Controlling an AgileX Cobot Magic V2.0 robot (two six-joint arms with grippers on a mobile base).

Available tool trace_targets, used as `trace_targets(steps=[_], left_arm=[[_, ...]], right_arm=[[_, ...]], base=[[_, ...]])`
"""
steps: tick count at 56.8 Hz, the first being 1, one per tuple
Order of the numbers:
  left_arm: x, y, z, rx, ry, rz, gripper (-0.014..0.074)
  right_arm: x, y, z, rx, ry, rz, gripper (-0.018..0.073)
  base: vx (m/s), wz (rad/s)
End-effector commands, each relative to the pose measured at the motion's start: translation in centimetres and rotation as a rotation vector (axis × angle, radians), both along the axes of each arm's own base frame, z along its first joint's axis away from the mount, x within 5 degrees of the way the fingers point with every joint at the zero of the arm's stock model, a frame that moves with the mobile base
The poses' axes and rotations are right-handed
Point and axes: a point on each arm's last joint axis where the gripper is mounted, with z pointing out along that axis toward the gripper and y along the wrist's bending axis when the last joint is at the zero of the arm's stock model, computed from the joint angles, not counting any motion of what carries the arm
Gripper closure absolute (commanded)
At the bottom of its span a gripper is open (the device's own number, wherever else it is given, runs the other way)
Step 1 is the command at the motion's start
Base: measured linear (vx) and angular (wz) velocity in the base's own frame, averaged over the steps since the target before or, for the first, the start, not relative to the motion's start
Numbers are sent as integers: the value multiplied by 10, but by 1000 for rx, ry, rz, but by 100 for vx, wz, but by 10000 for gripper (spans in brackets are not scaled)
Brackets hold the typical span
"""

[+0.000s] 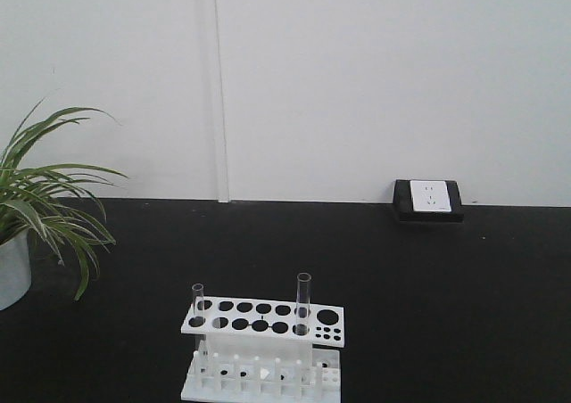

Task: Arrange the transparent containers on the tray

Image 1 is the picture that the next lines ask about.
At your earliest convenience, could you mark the green spider plant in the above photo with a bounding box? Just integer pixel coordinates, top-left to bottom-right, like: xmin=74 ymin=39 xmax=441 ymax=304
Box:
xmin=1 ymin=105 xmax=124 ymax=300

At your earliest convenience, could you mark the tall clear test tube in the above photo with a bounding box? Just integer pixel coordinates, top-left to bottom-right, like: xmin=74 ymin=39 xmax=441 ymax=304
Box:
xmin=295 ymin=272 xmax=311 ymax=336

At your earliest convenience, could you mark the white plant pot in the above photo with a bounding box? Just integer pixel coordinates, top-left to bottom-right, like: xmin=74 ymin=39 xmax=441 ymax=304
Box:
xmin=0 ymin=231 xmax=31 ymax=310

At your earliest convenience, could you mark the short clear test tube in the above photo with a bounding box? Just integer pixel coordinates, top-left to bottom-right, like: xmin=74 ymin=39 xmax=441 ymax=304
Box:
xmin=190 ymin=283 xmax=205 ymax=373

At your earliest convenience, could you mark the white socket in black box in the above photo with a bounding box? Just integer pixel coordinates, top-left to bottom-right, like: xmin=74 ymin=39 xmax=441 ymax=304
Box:
xmin=393 ymin=179 xmax=464 ymax=223

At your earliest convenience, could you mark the white test tube rack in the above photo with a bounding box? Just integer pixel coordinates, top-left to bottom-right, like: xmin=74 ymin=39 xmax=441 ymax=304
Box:
xmin=180 ymin=296 xmax=344 ymax=402

